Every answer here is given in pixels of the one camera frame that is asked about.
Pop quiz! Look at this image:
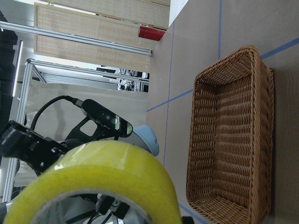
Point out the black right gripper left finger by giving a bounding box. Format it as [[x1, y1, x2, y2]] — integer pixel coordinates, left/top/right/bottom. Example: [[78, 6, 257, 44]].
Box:
[[0, 120, 69, 173]]

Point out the aluminium frame rail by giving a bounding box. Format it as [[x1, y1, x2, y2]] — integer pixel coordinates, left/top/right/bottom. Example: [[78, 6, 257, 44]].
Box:
[[0, 21, 152, 57]]

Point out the yellow tape roll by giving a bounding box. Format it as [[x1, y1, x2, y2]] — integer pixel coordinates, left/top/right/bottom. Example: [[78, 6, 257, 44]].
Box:
[[4, 140, 182, 224]]

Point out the wooden perforated panel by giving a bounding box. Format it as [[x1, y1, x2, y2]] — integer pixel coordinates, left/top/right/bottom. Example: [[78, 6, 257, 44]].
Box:
[[34, 0, 170, 72]]

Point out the brown wicker basket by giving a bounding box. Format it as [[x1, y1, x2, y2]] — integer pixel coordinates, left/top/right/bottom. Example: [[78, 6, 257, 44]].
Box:
[[186, 45, 274, 224]]

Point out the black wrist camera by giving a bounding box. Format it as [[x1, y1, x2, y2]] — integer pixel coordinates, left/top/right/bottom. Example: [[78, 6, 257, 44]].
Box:
[[65, 99, 133, 143]]

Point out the black camera cable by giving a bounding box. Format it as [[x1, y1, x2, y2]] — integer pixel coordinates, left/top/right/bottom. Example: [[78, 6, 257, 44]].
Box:
[[30, 95, 84, 130]]

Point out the red cylinder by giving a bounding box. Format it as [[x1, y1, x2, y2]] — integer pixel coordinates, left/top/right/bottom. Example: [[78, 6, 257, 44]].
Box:
[[138, 26, 165, 41]]

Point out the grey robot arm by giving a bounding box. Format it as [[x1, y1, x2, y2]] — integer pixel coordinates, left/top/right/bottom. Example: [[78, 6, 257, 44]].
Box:
[[0, 120, 159, 224]]

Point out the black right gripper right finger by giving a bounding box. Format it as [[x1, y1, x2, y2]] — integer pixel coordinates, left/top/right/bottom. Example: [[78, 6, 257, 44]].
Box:
[[96, 195, 130, 219]]

